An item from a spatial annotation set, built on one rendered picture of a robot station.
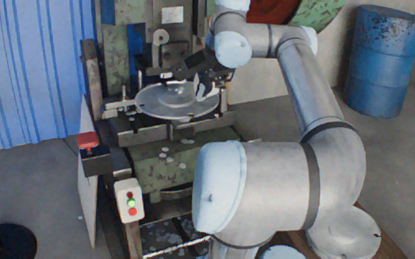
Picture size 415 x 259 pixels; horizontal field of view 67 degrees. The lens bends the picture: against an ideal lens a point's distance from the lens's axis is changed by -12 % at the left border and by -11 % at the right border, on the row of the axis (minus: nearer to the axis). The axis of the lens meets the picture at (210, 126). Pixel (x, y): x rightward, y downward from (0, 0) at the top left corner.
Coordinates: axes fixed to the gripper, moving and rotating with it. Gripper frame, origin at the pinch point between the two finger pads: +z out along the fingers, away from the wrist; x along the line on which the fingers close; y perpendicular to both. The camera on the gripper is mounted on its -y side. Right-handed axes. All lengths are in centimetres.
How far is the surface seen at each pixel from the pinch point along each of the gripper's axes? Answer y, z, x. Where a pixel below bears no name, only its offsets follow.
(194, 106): 4.2, 11.9, 5.5
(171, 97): -0.4, 14.9, 13.4
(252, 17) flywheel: 35.1, -3.8, 29.2
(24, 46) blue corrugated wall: -51, 74, 126
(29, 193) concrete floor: -66, 117, 47
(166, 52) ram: -1.7, 0.4, 21.1
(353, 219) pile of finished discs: 52, 31, -48
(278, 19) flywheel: 34.2, -13.7, 15.5
